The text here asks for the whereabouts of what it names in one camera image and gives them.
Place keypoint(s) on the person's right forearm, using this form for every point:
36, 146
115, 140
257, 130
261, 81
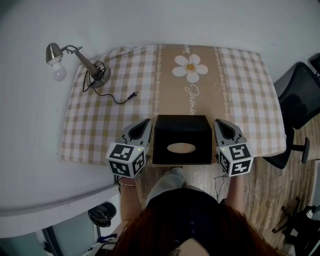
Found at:
236, 195

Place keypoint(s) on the person's grey trouser leg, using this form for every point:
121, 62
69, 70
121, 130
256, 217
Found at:
167, 182

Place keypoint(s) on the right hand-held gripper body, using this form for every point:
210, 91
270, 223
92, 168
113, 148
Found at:
240, 152

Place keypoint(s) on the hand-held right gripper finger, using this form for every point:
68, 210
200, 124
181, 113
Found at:
236, 131
217, 137

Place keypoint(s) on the black mesh office chair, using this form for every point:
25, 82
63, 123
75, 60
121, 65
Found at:
297, 100

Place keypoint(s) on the person's dark top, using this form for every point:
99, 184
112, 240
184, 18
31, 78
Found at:
180, 207

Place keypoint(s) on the checkered flower tablecloth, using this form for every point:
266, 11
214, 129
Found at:
105, 125

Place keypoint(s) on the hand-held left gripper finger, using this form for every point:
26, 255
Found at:
127, 131
147, 138

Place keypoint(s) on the metal desk lamp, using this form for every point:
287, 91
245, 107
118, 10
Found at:
87, 65

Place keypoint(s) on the black tissue box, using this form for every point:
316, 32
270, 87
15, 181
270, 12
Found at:
182, 132

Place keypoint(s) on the dark framed glass window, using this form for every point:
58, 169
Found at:
72, 237

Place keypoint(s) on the black white patterned bag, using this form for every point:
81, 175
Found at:
102, 246

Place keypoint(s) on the person's left forearm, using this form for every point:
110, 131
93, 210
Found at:
128, 202

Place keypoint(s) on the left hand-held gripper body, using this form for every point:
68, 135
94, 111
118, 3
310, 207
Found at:
122, 152

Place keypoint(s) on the black swivel chair base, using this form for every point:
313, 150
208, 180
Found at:
300, 220

